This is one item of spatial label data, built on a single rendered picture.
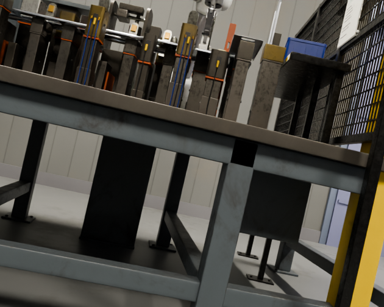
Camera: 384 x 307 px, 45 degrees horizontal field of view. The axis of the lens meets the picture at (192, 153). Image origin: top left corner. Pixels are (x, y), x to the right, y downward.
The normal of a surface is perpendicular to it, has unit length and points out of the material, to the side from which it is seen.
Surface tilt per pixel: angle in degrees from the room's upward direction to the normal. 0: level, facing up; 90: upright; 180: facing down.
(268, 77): 90
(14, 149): 90
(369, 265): 90
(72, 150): 90
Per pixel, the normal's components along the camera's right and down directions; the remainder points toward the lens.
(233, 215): 0.13, 0.03
